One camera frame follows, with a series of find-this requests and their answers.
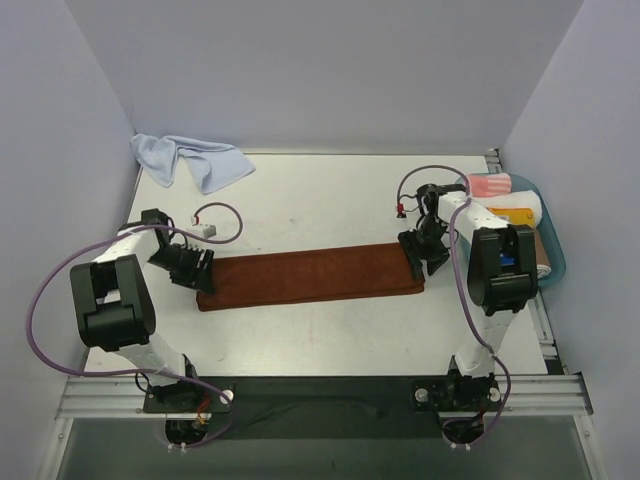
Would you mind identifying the aluminium frame rail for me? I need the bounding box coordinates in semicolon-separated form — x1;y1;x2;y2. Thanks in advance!
57;375;593;420

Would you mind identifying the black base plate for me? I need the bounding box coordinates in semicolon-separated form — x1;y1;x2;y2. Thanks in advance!
142;372;504;444

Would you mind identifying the tan rolled towel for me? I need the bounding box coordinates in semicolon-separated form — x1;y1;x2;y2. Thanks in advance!
534;229;552;279

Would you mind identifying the yellow rolled towel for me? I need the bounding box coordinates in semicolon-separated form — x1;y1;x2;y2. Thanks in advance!
488;207;537;228

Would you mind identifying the brown towel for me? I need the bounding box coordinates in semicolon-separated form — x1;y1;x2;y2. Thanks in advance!
196;243;424;312

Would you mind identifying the pink striped rolled towel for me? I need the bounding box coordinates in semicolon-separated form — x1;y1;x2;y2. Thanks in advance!
468;173;512;198

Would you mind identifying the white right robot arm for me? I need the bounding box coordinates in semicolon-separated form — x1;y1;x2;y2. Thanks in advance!
398;184;538;410

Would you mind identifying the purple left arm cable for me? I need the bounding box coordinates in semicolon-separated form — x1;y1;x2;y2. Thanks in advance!
25;201;244;447

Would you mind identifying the blue plastic tray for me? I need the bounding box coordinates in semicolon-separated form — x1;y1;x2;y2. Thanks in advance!
451;172;568;290

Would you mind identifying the white rolled towel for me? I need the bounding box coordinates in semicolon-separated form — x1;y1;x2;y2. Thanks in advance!
476;190;543;228

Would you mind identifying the light blue towel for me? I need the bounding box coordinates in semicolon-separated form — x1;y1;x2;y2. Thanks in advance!
130;134;256;195

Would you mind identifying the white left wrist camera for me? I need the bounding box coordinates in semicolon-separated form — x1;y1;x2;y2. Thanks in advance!
190;224;217;239

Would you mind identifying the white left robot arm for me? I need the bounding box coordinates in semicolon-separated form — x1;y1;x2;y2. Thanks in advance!
70;209;214;412

